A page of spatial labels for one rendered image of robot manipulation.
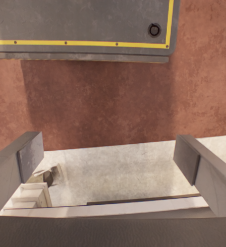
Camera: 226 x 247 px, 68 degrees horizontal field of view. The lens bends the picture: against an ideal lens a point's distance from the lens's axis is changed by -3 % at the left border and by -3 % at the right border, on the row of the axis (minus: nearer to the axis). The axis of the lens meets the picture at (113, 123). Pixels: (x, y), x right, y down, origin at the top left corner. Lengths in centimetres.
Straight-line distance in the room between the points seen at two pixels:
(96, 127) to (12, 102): 47
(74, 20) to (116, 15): 13
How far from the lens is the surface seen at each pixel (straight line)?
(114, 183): 113
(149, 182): 115
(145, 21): 61
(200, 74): 102
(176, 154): 17
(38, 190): 93
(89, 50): 59
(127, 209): 70
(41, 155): 17
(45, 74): 96
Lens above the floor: 91
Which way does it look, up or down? 73 degrees down
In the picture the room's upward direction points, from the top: 177 degrees clockwise
